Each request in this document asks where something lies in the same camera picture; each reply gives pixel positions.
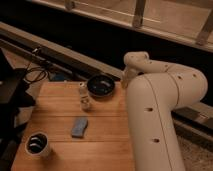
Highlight small clear bottle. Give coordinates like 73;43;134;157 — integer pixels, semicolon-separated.
79;82;91;111

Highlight dark ceramic bowl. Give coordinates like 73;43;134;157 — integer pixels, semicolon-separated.
87;75;115;97

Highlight white cup dark inside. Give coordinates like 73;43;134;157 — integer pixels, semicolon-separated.
25;132;51;157

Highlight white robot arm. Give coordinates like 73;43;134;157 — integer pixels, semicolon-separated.
121;52;208;171

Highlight black equipment left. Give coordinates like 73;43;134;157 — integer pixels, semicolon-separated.
0;48;35;158

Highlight blue sponge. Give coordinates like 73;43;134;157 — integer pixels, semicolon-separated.
71;117;88;138

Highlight black cable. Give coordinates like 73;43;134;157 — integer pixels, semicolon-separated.
23;47;54;84

